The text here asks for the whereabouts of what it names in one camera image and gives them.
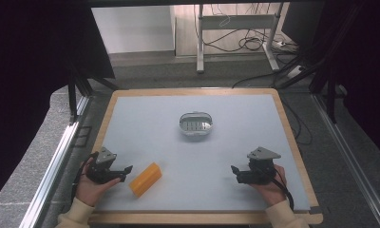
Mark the white power strip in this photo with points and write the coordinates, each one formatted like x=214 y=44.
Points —
x=280 y=44

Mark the white board panel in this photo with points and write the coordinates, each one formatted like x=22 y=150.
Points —
x=132 y=30

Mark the aluminium rail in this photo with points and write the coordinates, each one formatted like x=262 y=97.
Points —
x=352 y=158
x=52 y=171

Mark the black curtain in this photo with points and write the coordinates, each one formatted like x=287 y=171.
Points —
x=359 y=63
x=26 y=79

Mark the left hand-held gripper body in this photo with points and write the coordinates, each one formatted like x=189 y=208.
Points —
x=102 y=164

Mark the person's right hand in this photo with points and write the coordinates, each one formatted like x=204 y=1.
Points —
x=272 y=190

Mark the black metal stand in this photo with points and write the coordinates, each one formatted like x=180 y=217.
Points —
x=73 y=95
x=330 y=91

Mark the white metal desk frame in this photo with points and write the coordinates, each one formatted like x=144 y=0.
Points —
x=238 y=22

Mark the person's left hand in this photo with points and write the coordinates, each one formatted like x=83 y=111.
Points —
x=89 y=189

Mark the white power adapter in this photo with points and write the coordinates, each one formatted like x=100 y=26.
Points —
x=295 y=71

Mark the orange rectangular block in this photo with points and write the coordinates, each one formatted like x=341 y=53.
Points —
x=145 y=180

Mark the grey metal bowl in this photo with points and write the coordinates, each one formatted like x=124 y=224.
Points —
x=196 y=124

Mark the grey table mat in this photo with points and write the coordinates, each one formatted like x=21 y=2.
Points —
x=194 y=158

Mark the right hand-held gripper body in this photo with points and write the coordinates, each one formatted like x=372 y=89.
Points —
x=259 y=167

